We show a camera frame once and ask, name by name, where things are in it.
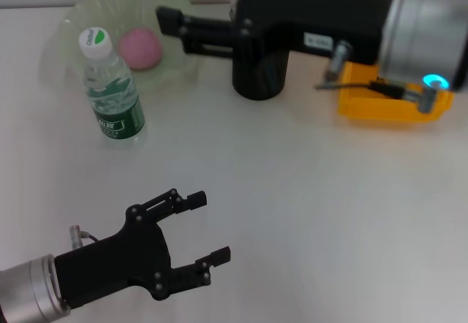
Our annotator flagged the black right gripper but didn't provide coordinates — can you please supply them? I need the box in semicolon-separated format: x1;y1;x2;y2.
155;0;395;67

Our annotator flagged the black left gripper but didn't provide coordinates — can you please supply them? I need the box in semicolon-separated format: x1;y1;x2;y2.
53;188;232;309

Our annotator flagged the pink peach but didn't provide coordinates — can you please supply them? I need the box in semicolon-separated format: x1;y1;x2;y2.
116;26;164;71

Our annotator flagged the clear water bottle green label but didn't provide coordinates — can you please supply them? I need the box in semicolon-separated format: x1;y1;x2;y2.
77;26;147;148

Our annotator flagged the black mesh pen holder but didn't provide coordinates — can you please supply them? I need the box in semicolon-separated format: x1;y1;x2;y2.
232;50;290;101

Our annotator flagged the green glass fruit plate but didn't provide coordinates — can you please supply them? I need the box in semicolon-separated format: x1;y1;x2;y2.
38;0;208;94

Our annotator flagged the yellow plastic bin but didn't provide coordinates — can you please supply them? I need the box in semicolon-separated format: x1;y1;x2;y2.
336;0;456;123

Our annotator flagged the left arm cable with connector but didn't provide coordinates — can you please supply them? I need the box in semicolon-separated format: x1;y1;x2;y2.
69;224;100;246

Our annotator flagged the arm cable with connector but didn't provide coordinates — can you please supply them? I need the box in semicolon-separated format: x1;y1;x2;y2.
314;39;439;115
69;224;100;246

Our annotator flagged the right arm cable with connector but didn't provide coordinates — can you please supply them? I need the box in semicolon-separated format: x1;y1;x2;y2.
314;39;439;115

